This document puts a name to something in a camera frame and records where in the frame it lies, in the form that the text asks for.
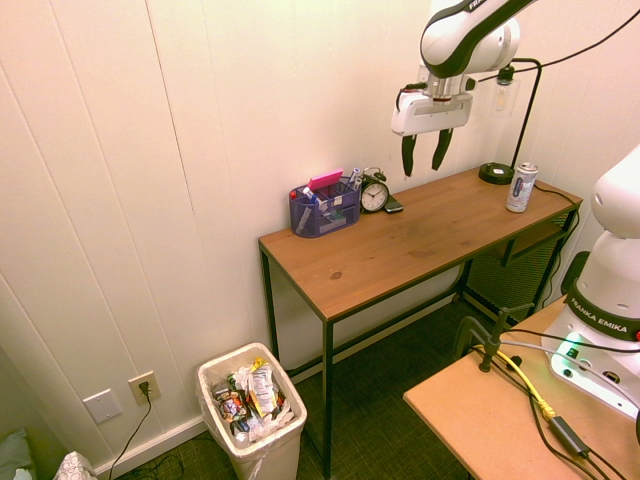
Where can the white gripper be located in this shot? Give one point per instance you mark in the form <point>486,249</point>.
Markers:
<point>430,112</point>

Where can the silver drink can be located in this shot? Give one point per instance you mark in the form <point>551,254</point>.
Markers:
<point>520,190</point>

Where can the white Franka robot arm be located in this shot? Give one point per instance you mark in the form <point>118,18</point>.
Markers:
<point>615,260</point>

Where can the white plastic trash bin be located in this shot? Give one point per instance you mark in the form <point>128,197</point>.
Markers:
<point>272,457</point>

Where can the black keypad phone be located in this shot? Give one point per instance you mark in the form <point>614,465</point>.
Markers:
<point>394,206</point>

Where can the black twin bell alarm clock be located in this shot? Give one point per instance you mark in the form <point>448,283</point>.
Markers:
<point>374,196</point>

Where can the white marker blue cap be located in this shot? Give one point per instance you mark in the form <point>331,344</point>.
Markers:
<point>354,175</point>

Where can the black desk lamp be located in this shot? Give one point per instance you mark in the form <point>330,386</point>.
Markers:
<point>497,173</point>

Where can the pink sticky note pad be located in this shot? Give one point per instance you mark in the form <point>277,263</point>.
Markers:
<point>325,179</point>

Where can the purple mesh desk organizer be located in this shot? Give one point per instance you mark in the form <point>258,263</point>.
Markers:
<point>320,220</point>

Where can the black metal clamp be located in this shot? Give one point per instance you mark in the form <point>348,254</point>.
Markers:
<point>467,332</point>

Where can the light wooden robot table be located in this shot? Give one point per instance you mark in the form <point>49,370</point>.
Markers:
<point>475,425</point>

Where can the snack bag with nutrition label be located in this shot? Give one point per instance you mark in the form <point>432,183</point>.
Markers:
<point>260,387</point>

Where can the dark candy wrapper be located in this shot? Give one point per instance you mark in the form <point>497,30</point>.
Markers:
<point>230,402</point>

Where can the small ethernet adapter box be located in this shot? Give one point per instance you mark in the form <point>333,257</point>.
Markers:
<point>570,436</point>

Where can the white patterned bed cover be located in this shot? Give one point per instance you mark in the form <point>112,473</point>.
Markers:
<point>75,467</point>

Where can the grey blue pillow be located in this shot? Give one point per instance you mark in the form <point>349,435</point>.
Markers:
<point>15,452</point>

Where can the wooden desk black metal frame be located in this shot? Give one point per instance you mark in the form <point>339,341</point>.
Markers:
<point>400,240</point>

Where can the beige wall power outlet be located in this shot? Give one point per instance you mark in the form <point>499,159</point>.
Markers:
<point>145,395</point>

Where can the white blank wall plate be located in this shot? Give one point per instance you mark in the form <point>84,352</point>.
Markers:
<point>102,406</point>

